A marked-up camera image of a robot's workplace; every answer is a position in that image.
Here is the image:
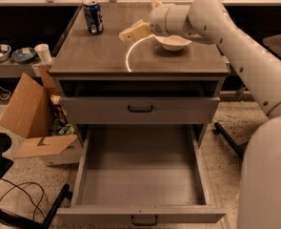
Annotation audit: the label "open grey middle drawer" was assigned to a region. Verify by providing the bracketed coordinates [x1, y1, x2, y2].
[58, 125, 226, 226]

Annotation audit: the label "brown cardboard box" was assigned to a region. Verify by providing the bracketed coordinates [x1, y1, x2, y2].
[0, 65, 82, 166]

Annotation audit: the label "black chair left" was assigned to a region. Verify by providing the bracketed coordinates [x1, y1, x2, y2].
[0, 133, 72, 229]

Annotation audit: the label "white bowl on cabinet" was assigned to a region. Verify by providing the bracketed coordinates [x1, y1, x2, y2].
[154, 35, 191, 52]

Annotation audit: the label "black cable on floor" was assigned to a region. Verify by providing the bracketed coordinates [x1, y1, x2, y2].
[0, 177, 47, 221]

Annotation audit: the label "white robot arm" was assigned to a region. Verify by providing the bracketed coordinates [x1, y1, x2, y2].
[119, 0, 281, 229]

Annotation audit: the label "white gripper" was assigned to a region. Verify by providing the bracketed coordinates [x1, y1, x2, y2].
[119, 0, 171, 42]

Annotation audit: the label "black stand base right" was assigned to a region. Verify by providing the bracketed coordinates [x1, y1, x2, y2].
[214, 122, 245, 158]

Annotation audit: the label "closed grey upper drawer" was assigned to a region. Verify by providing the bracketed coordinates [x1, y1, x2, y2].
[61, 97, 220, 124]

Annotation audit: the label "grey drawer cabinet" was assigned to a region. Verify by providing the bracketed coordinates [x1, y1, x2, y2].
[50, 2, 228, 140]

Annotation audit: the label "snack bags in box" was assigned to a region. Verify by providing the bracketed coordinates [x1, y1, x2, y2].
[50, 94, 74, 135]

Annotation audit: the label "low grey shelf left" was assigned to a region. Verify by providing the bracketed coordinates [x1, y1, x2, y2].
[0, 57, 44, 78]

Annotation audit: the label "blue patterned bowl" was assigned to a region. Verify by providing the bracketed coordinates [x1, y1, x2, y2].
[11, 47, 36, 64]

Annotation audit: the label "blue pepsi can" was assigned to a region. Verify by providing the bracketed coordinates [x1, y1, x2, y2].
[83, 0, 104, 35]

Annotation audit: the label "white paper cup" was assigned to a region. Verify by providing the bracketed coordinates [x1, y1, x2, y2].
[34, 44, 52, 64]

